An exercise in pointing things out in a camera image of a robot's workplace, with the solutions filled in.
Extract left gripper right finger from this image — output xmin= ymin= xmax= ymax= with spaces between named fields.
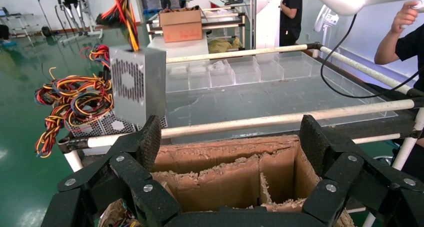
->
xmin=299 ymin=115 xmax=424 ymax=227

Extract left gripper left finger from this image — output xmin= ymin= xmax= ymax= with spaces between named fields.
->
xmin=41 ymin=115 xmax=180 ymax=227

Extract silver power supply with wires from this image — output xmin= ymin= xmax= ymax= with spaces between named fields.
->
xmin=96 ymin=0 xmax=167 ymax=129

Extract white handheld controller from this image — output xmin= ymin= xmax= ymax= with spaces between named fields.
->
xmin=400 ymin=0 xmax=424 ymax=29

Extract operator hand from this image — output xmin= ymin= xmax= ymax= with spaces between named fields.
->
xmin=390 ymin=0 xmax=420 ymax=35

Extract worn cardboard divider box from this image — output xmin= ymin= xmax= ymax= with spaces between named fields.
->
xmin=97 ymin=134 xmax=355 ymax=227

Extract clear acrylic divided tray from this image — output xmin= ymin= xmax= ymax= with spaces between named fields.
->
xmin=164 ymin=51 xmax=398 ymax=144

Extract crumpled clear plastic bag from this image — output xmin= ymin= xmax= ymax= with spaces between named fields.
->
xmin=209 ymin=59 xmax=231 ymax=72

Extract operator in black shirt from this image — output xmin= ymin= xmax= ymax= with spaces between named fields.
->
xmin=395 ymin=23 xmax=424 ymax=92

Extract printed brown cardboard box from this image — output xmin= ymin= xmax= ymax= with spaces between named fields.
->
xmin=158 ymin=8 xmax=204 ymax=44

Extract white standing fan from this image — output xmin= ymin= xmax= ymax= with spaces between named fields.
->
xmin=313 ymin=4 xmax=340 ymax=51

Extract yellow crumpled cloth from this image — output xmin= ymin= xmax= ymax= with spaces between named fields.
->
xmin=207 ymin=36 xmax=243 ymax=54

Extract black floor stand pole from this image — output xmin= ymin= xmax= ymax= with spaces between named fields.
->
xmin=32 ymin=0 xmax=54 ymax=38

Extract dark brown scrap pile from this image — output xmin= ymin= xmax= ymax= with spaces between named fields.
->
xmin=160 ymin=5 xmax=201 ymax=14

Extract person in black clothes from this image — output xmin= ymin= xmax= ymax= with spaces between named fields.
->
xmin=279 ymin=0 xmax=303 ymax=48

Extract white pipe storage rack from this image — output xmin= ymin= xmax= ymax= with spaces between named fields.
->
xmin=145 ymin=5 xmax=248 ymax=51

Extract robot rig on white stand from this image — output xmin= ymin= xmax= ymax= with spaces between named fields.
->
xmin=54 ymin=0 xmax=104 ymax=45

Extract small colourful wire scraps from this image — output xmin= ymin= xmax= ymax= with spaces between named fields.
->
xmin=120 ymin=200 xmax=140 ymax=227

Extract tangled multicoloured wire bundle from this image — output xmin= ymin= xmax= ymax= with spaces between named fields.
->
xmin=34 ymin=66 xmax=115 ymax=159

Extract white pipe frame cart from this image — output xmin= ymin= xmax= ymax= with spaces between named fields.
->
xmin=57 ymin=43 xmax=424 ymax=227

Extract red yellow wire bundle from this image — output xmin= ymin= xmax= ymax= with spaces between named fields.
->
xmin=80 ymin=44 xmax=111 ymax=69

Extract white metal shelf frame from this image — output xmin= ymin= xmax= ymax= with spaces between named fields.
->
xmin=0 ymin=8 xmax=36 ymax=44

